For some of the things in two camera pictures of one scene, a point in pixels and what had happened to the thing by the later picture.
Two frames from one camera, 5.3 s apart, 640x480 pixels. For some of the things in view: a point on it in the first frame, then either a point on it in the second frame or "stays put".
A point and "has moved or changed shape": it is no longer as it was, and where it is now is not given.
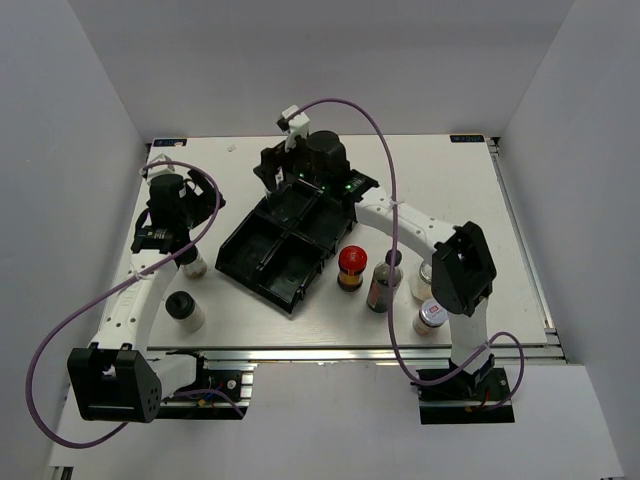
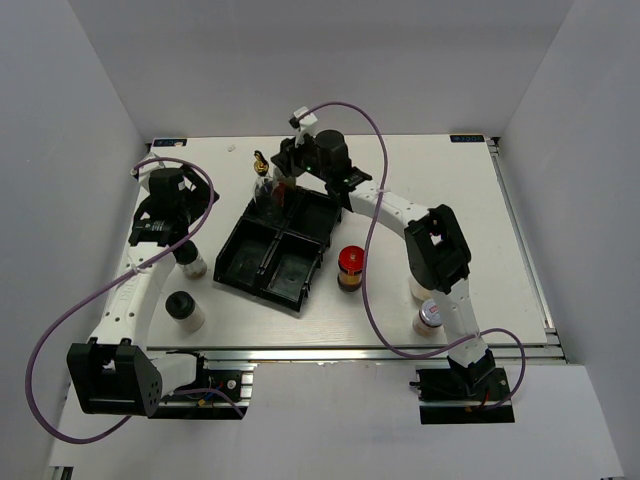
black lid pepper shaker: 193,265 stays put
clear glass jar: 425,272 has moved or changed shape
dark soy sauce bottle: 378,294 to 282,196
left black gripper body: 199,207 stays put
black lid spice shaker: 183,308 stays put
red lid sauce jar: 352,261 stays put
